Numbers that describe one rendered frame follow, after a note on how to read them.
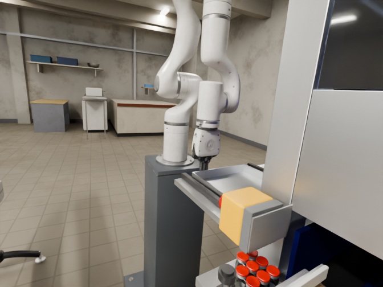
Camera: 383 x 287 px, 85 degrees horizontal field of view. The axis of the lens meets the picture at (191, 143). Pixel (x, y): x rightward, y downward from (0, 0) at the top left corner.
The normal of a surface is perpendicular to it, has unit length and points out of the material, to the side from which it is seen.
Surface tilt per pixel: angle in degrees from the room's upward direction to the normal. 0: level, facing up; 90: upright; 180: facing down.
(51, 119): 90
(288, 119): 90
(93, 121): 90
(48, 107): 90
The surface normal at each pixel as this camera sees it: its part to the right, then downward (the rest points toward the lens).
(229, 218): -0.87, 0.07
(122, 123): 0.42, 0.24
